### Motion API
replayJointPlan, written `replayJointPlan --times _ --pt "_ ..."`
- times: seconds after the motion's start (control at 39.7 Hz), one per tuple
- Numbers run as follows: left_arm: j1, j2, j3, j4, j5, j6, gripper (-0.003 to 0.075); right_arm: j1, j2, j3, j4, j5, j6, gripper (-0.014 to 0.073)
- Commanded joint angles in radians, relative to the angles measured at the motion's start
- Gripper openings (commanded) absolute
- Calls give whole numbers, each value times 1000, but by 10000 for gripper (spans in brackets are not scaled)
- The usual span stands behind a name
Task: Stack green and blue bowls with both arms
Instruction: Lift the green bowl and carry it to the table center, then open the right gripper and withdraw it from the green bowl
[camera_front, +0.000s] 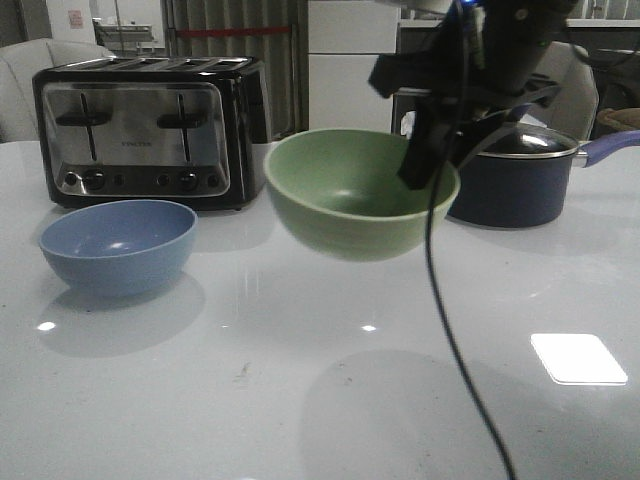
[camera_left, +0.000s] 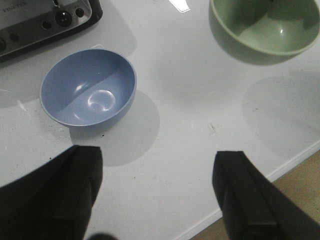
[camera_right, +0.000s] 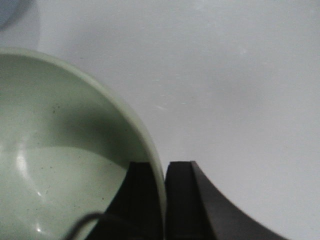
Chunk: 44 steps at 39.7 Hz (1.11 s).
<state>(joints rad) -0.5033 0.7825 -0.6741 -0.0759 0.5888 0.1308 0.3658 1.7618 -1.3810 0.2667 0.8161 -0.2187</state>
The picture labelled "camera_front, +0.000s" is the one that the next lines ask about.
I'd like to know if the blue bowl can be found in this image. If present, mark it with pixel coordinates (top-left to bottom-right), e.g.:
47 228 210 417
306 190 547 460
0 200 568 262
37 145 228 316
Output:
39 199 198 297

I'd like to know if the beige chair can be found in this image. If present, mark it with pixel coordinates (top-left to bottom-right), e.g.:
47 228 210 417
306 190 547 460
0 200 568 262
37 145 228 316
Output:
1 38 114 143
523 42 599 140

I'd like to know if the black cable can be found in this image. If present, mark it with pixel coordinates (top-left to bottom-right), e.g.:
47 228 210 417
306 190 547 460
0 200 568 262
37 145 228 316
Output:
424 0 519 480

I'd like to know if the white refrigerator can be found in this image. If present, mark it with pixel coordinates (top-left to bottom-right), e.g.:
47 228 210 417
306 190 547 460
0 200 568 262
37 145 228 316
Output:
308 1 400 132

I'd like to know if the black and steel toaster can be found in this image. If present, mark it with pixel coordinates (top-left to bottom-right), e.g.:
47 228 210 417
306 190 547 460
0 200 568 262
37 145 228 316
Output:
33 57 273 210

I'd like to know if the dark blue saucepan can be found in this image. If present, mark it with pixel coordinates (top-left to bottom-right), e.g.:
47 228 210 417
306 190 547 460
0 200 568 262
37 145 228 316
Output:
449 130 639 229

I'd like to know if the green bowl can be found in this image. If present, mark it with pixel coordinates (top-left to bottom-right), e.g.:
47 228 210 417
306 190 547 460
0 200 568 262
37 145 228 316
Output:
265 128 460 261

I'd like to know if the beige chair right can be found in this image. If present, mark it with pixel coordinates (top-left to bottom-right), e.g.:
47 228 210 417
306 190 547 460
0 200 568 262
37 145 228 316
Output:
523 42 599 140

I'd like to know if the glass lid with blue knob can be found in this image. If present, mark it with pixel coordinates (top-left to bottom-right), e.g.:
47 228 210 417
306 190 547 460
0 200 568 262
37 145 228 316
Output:
480 103 579 159

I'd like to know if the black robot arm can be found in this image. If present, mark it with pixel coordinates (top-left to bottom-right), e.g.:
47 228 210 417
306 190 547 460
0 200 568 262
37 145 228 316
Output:
369 1 574 190

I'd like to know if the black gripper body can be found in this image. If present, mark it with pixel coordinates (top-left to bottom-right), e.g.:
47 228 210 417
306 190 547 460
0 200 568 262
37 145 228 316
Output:
369 19 561 110

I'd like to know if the beige chair left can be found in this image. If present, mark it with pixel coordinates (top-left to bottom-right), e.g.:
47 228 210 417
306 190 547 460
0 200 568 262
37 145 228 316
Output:
1 38 114 143

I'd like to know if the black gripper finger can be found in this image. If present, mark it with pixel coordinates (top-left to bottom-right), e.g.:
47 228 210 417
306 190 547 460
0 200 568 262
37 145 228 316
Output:
449 103 531 169
397 97 462 190

